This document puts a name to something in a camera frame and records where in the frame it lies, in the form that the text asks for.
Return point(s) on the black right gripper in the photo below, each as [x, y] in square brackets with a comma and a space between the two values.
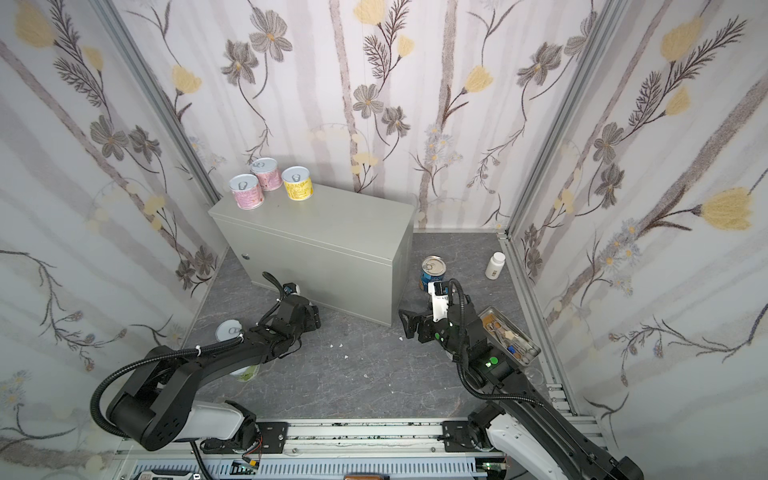
[424, 327]

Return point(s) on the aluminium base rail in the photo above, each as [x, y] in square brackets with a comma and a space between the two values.
[458, 448]

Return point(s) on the pink can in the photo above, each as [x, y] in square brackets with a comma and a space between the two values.
[267, 172]
[247, 191]

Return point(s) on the green can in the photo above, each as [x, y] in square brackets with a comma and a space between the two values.
[246, 374]

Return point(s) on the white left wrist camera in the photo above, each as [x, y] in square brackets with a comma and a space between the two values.
[290, 289]

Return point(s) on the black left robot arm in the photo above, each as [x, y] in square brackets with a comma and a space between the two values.
[151, 400]

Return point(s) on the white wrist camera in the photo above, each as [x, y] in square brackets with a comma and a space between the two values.
[290, 289]
[439, 300]

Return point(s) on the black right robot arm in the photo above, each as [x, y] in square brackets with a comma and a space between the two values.
[515, 419]

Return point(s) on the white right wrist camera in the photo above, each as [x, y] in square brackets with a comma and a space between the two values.
[439, 300]

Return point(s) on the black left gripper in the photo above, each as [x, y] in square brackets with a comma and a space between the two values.
[303, 311]

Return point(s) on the white plastic bottle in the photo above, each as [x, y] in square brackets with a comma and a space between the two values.
[495, 265]

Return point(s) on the orange can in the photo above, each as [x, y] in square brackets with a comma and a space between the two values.
[229, 330]

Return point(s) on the blue can silver lid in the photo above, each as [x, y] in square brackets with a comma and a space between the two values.
[433, 269]

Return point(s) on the grey metal cabinet counter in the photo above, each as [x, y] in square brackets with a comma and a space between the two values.
[344, 250]

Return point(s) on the yellow can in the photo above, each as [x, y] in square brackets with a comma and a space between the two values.
[298, 183]

